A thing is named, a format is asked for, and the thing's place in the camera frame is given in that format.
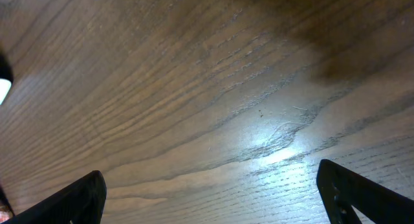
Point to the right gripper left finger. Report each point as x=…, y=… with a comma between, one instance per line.
x=81, y=202

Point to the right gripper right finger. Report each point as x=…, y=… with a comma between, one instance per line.
x=343, y=192

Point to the orange brown snack bar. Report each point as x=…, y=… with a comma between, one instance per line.
x=5, y=213

